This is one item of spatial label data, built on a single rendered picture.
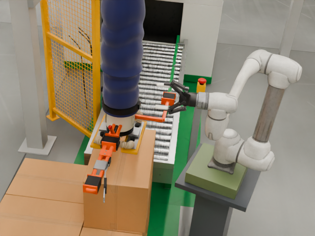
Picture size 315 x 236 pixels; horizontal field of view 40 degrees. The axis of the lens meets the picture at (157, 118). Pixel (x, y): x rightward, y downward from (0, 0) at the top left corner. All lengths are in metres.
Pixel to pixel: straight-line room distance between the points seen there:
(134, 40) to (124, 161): 0.86
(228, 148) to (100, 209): 0.91
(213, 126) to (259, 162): 0.63
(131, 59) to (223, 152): 0.94
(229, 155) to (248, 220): 1.12
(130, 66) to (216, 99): 0.51
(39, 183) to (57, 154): 1.13
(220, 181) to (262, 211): 1.15
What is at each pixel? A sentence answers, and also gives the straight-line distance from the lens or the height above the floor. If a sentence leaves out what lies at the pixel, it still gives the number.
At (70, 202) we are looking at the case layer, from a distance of 3.15.
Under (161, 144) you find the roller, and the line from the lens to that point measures 3.65.
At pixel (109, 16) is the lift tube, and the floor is 1.94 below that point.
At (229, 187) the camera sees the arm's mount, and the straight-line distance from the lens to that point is 2.92.
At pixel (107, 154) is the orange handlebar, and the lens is 2.40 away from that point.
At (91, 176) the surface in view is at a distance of 2.25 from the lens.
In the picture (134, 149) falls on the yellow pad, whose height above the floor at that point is 1.13.
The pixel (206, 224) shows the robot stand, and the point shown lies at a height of 0.33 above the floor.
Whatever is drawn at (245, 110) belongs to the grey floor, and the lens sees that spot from 5.26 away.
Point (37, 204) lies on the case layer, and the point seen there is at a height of 0.54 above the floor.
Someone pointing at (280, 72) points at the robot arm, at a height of 1.60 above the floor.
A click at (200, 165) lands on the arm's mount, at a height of 0.84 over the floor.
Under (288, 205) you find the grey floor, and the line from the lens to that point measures 4.16.
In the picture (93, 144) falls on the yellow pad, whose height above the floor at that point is 1.13.
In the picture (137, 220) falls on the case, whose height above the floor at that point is 0.65.
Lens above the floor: 2.79
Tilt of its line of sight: 35 degrees down
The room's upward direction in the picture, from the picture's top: 5 degrees clockwise
